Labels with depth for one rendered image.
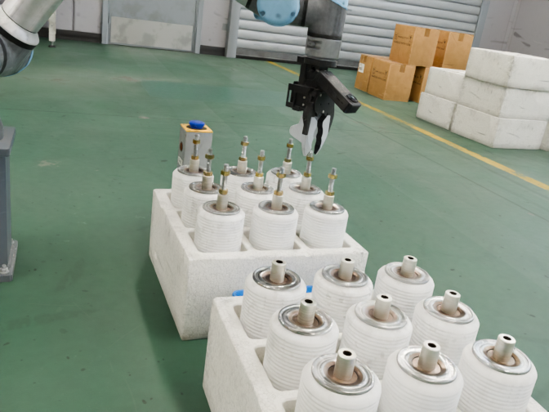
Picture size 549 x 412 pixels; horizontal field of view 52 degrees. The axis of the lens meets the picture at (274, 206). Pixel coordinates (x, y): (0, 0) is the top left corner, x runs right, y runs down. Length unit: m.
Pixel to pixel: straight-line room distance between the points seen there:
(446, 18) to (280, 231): 6.45
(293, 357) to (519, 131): 3.13
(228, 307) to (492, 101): 2.95
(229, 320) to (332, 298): 0.16
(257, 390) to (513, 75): 3.06
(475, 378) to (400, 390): 0.12
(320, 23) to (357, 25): 5.64
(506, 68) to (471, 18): 4.08
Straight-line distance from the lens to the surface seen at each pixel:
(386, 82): 4.84
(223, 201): 1.12
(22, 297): 1.32
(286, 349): 0.77
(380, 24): 6.99
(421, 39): 4.93
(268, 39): 6.46
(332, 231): 1.20
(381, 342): 0.81
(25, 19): 1.37
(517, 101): 3.71
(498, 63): 3.69
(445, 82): 4.08
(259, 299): 0.86
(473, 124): 3.78
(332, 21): 1.23
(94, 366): 1.10
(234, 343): 0.85
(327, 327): 0.78
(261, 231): 1.15
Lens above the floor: 0.65
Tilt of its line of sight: 20 degrees down
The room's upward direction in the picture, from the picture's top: 8 degrees clockwise
